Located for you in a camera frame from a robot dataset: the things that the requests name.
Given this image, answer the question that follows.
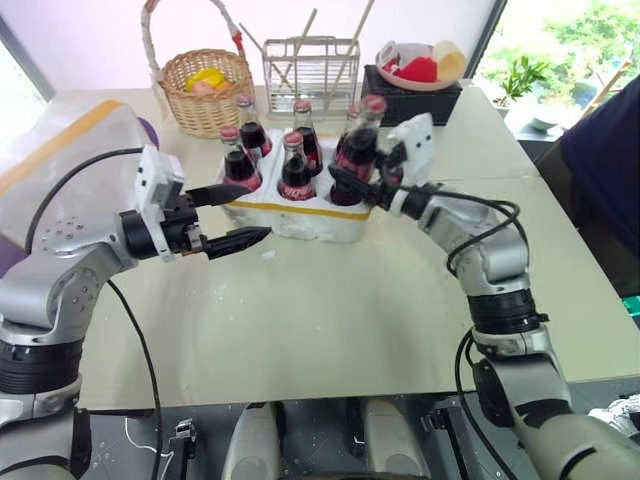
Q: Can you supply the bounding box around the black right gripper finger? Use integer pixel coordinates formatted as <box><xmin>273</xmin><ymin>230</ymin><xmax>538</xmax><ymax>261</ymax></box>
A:
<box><xmin>377</xmin><ymin>142</ymin><xmax>408</xmax><ymax>171</ymax></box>
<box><xmin>326</xmin><ymin>166</ymin><xmax>385</xmax><ymax>208</ymax></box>

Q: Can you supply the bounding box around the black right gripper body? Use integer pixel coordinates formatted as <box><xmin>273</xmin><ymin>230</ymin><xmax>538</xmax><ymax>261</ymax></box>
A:
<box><xmin>373</xmin><ymin>163</ymin><xmax>402</xmax><ymax>210</ymax></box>

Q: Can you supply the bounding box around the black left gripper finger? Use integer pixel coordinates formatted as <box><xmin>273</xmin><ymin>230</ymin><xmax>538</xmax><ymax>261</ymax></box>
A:
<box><xmin>186</xmin><ymin>183</ymin><xmax>252</xmax><ymax>208</ymax></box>
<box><xmin>204</xmin><ymin>226</ymin><xmax>274</xmax><ymax>260</ymax></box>

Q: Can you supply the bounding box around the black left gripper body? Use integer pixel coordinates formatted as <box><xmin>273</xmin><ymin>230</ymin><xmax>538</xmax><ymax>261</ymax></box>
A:
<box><xmin>160</xmin><ymin>192</ymin><xmax>209</xmax><ymax>258</ymax></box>

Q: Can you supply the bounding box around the glass cola bottle red cap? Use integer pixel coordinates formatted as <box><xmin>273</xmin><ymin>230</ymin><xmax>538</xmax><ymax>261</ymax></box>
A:
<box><xmin>328</xmin><ymin>94</ymin><xmax>387</xmax><ymax>207</ymax></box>
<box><xmin>234</xmin><ymin>94</ymin><xmax>274</xmax><ymax>161</ymax></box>
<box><xmin>291</xmin><ymin>98</ymin><xmax>324</xmax><ymax>176</ymax></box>
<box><xmin>277</xmin><ymin>130</ymin><xmax>316</xmax><ymax>202</ymax></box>
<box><xmin>218</xmin><ymin>125</ymin><xmax>264</xmax><ymax>195</ymax></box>
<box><xmin>335</xmin><ymin>103</ymin><xmax>362</xmax><ymax>151</ymax></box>

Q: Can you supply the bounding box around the white foam crate yellow tape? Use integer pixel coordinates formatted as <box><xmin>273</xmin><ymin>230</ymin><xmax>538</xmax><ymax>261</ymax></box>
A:
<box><xmin>214</xmin><ymin>127</ymin><xmax>377</xmax><ymax>246</ymax></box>

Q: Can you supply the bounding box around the black box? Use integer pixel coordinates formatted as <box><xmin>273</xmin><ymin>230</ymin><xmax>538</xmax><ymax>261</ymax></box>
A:
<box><xmin>362</xmin><ymin>63</ymin><xmax>464</xmax><ymax>127</ymax></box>

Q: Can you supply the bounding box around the pink plate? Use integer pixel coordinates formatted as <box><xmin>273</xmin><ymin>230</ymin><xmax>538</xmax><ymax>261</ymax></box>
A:
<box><xmin>374</xmin><ymin>42</ymin><xmax>464</xmax><ymax>93</ymax></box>

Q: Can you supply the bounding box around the red toy food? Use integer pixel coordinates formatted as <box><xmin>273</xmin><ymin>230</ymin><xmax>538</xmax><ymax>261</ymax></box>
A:
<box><xmin>397</xmin><ymin>55</ymin><xmax>441</xmax><ymax>84</ymax></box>

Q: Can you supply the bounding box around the white red cup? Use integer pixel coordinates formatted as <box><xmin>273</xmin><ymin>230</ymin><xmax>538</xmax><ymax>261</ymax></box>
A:
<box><xmin>377</xmin><ymin>41</ymin><xmax>407</xmax><ymax>74</ymax></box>

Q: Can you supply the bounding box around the orange toy fruit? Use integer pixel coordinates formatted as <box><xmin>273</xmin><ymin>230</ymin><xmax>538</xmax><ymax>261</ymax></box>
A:
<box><xmin>192</xmin><ymin>81</ymin><xmax>234</xmax><ymax>97</ymax></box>

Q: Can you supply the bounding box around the cream paper cup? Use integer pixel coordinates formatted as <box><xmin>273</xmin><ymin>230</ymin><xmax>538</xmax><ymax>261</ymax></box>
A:
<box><xmin>431</xmin><ymin>40</ymin><xmax>469</xmax><ymax>84</ymax></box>

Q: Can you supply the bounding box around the wooden chopstick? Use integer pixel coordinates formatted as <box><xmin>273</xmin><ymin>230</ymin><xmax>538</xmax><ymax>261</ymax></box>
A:
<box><xmin>278</xmin><ymin>7</ymin><xmax>319</xmax><ymax>94</ymax></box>
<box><xmin>238</xmin><ymin>21</ymin><xmax>266</xmax><ymax>54</ymax></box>
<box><xmin>323</xmin><ymin>0</ymin><xmax>376</xmax><ymax>115</ymax></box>

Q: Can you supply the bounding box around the yellow toy fruit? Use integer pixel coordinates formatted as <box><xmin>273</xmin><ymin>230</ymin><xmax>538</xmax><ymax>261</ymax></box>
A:
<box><xmin>183</xmin><ymin>68</ymin><xmax>237</xmax><ymax>94</ymax></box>

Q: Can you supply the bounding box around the clear plastic bag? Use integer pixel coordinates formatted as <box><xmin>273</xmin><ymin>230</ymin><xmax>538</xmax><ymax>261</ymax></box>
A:
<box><xmin>0</xmin><ymin>97</ymin><xmax>147</xmax><ymax>251</ymax></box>

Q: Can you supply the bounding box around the green potted plant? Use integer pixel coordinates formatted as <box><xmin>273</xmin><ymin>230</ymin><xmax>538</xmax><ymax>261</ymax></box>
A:
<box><xmin>492</xmin><ymin>53</ymin><xmax>551</xmax><ymax>109</ymax></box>

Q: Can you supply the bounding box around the grey rounded shape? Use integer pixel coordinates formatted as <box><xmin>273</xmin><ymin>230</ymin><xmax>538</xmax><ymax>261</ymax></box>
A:
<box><xmin>358</xmin><ymin>398</ymin><xmax>432</xmax><ymax>480</ymax></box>
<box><xmin>221</xmin><ymin>401</ymin><xmax>282</xmax><ymax>480</ymax></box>

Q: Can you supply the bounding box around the person in dark blue clothing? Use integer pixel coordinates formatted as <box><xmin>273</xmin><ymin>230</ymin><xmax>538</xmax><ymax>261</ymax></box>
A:
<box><xmin>532</xmin><ymin>74</ymin><xmax>640</xmax><ymax>301</ymax></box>

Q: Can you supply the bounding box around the wooden easel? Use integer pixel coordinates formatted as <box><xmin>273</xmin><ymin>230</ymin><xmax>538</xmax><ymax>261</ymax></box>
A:
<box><xmin>582</xmin><ymin>58</ymin><xmax>634</xmax><ymax>121</ymax></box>

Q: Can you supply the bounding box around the white shoe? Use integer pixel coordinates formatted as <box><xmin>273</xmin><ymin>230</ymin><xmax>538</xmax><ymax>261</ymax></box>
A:
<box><xmin>587</xmin><ymin>394</ymin><xmax>640</xmax><ymax>441</ymax></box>

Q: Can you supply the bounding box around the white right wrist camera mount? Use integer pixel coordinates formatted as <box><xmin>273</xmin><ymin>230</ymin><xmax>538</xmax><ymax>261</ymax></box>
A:
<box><xmin>387</xmin><ymin>112</ymin><xmax>435</xmax><ymax>217</ymax></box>

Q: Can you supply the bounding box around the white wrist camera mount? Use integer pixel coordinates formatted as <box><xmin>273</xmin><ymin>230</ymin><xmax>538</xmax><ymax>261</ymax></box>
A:
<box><xmin>387</xmin><ymin>112</ymin><xmax>435</xmax><ymax>217</ymax></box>
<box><xmin>133</xmin><ymin>144</ymin><xmax>185</xmax><ymax>264</ymax></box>

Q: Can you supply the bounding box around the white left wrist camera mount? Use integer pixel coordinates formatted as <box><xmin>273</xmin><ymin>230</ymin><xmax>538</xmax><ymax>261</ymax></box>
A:
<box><xmin>133</xmin><ymin>144</ymin><xmax>185</xmax><ymax>264</ymax></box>

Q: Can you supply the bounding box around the wicker basket white handle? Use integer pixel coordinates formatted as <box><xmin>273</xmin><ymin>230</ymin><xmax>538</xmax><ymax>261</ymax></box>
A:
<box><xmin>141</xmin><ymin>0</ymin><xmax>256</xmax><ymax>139</ymax></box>

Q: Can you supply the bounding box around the metal wire rack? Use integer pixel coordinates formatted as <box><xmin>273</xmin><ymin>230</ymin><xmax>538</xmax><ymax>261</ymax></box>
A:
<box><xmin>261</xmin><ymin>35</ymin><xmax>362</xmax><ymax>120</ymax></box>

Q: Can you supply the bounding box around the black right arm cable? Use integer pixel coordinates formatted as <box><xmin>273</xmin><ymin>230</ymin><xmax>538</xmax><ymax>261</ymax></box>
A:
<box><xmin>402</xmin><ymin>183</ymin><xmax>524</xmax><ymax>277</ymax></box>
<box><xmin>453</xmin><ymin>313</ymin><xmax>551</xmax><ymax>480</ymax></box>

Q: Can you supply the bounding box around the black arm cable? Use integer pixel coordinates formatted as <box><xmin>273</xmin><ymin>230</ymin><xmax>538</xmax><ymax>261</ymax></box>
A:
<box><xmin>23</xmin><ymin>147</ymin><xmax>147</xmax><ymax>251</ymax></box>
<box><xmin>453</xmin><ymin>313</ymin><xmax>551</xmax><ymax>480</ymax></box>
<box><xmin>105</xmin><ymin>277</ymin><xmax>167</xmax><ymax>480</ymax></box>
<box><xmin>402</xmin><ymin>183</ymin><xmax>524</xmax><ymax>277</ymax></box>

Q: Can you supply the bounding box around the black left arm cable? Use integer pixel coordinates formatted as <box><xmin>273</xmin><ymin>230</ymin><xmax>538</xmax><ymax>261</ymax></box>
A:
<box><xmin>105</xmin><ymin>277</ymin><xmax>167</xmax><ymax>480</ymax></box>
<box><xmin>23</xmin><ymin>147</ymin><xmax>147</xmax><ymax>251</ymax></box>

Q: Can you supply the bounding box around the black metal bracket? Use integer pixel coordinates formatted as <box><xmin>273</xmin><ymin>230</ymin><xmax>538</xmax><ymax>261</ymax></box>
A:
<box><xmin>168</xmin><ymin>421</ymin><xmax>197</xmax><ymax>480</ymax></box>

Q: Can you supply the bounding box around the thin white wire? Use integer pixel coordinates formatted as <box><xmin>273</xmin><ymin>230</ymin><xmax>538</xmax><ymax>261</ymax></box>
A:
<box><xmin>123</xmin><ymin>417</ymin><xmax>174</xmax><ymax>464</ymax></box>

